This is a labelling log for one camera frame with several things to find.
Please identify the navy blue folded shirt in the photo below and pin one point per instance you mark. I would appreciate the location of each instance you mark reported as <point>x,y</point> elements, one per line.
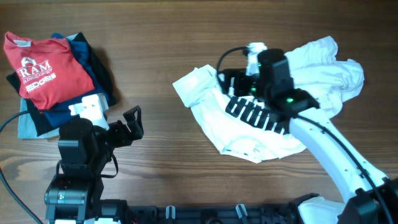
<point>91,76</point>

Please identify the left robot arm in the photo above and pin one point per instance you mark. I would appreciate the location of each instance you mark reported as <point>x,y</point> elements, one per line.
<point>74,194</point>

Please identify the grey folded shirt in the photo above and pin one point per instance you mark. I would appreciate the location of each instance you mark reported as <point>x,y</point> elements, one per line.
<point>39,125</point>

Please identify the red folded printed t-shirt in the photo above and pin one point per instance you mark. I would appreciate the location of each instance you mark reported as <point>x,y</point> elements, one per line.
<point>43,67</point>

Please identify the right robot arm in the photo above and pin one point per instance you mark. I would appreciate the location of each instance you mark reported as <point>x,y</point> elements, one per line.
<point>369,196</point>

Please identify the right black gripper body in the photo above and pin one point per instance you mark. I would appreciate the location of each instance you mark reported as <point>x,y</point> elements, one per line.
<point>243,84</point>

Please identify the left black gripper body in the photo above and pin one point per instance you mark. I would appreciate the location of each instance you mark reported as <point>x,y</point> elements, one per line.
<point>119,137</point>

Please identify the black folded shirt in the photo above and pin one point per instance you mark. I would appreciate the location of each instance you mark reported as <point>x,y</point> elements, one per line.
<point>50,75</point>

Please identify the white t-shirt black print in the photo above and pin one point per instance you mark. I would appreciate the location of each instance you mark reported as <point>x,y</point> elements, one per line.
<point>233,124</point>

